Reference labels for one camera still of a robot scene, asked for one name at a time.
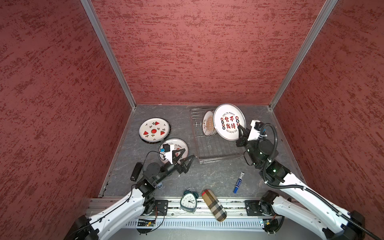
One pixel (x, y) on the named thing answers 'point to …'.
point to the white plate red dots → (227, 118)
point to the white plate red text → (178, 144)
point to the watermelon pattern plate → (154, 130)
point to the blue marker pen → (239, 182)
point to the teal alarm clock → (188, 200)
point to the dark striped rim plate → (154, 130)
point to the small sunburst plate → (208, 123)
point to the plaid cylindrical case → (219, 212)
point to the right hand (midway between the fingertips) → (236, 128)
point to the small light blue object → (159, 185)
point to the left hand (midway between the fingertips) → (190, 156)
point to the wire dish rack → (208, 145)
